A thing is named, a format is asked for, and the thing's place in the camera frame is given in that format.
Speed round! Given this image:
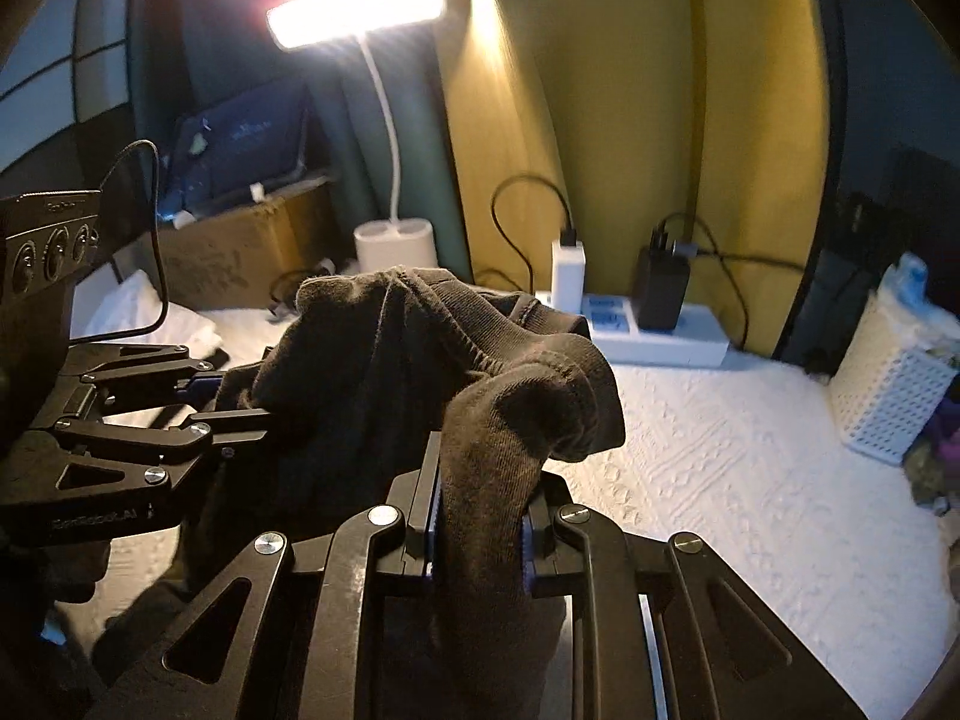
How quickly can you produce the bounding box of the white charger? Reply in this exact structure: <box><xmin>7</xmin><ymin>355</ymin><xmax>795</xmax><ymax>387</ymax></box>
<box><xmin>551</xmin><ymin>240</ymin><xmax>586</xmax><ymax>316</ymax></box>

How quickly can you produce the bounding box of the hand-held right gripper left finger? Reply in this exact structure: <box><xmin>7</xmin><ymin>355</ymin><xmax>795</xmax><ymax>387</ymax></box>
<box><xmin>86</xmin><ymin>431</ymin><xmax>443</xmax><ymax>720</ymax></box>

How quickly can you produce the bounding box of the purple bag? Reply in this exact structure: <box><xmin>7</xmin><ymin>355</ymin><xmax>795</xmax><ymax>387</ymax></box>
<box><xmin>904</xmin><ymin>397</ymin><xmax>960</xmax><ymax>518</ymax></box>

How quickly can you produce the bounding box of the white power strip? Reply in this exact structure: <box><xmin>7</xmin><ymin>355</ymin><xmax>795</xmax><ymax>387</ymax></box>
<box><xmin>536</xmin><ymin>292</ymin><xmax>730</xmax><ymax>368</ymax></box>

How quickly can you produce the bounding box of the blue white packet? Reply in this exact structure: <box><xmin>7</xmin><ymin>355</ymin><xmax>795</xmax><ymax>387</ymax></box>
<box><xmin>881</xmin><ymin>253</ymin><xmax>947</xmax><ymax>316</ymax></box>

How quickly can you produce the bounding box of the brown cardboard box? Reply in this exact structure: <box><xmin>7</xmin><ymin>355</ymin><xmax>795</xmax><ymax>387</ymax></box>
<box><xmin>154</xmin><ymin>184</ymin><xmax>338</xmax><ymax>312</ymax></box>

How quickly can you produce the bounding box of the white crumpled cloth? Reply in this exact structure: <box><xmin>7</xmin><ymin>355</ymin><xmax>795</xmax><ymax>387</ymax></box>
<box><xmin>71</xmin><ymin>270</ymin><xmax>218</xmax><ymax>361</ymax></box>

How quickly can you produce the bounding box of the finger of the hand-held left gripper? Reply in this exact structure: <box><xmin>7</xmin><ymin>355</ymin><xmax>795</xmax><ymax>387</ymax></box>
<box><xmin>60</xmin><ymin>343</ymin><xmax>226</xmax><ymax>410</ymax></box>
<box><xmin>45</xmin><ymin>409</ymin><xmax>275</xmax><ymax>545</ymax></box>

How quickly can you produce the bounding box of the white quilted bed sheet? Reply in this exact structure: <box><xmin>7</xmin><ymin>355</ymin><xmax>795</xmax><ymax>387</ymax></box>
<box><xmin>71</xmin><ymin>270</ymin><xmax>960</xmax><ymax>720</ymax></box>

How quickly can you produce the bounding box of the black tablet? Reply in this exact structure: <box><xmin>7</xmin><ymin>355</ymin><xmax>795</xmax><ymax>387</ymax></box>
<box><xmin>161</xmin><ymin>82</ymin><xmax>312</xmax><ymax>215</ymax></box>

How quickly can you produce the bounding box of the dark brown t-shirt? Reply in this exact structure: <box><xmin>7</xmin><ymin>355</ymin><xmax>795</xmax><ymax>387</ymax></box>
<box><xmin>97</xmin><ymin>264</ymin><xmax>627</xmax><ymax>720</ymax></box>

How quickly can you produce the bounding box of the black charger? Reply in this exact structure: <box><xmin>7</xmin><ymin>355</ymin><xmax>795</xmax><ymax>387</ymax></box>
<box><xmin>636</xmin><ymin>244</ymin><xmax>687</xmax><ymax>331</ymax></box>

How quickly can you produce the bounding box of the black braided cable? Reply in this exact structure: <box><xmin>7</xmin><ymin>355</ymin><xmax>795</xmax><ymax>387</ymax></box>
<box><xmin>71</xmin><ymin>139</ymin><xmax>170</xmax><ymax>350</ymax></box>

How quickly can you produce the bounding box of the yellow curtain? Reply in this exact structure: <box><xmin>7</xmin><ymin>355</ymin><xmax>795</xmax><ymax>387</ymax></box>
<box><xmin>435</xmin><ymin>0</ymin><xmax>830</xmax><ymax>361</ymax></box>

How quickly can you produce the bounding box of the dark teal curtain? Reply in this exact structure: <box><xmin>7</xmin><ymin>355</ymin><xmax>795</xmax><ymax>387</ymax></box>
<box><xmin>127</xmin><ymin>0</ymin><xmax>481</xmax><ymax>293</ymax></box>

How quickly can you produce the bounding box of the white desk lamp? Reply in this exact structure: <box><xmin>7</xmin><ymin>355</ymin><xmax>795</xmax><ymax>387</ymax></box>
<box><xmin>266</xmin><ymin>0</ymin><xmax>447</xmax><ymax>278</ymax></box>

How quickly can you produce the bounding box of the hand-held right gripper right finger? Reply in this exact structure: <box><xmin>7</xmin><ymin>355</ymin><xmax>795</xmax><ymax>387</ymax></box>
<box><xmin>521</xmin><ymin>469</ymin><xmax>871</xmax><ymax>720</ymax></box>

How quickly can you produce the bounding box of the black charging cable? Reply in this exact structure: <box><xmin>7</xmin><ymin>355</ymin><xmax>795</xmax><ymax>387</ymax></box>
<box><xmin>652</xmin><ymin>211</ymin><xmax>807</xmax><ymax>353</ymax></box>
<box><xmin>472</xmin><ymin>175</ymin><xmax>578</xmax><ymax>295</ymax></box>

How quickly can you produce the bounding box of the white plastic basket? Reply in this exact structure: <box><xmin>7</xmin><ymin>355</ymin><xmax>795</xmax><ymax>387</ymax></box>
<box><xmin>829</xmin><ymin>264</ymin><xmax>960</xmax><ymax>466</ymax></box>

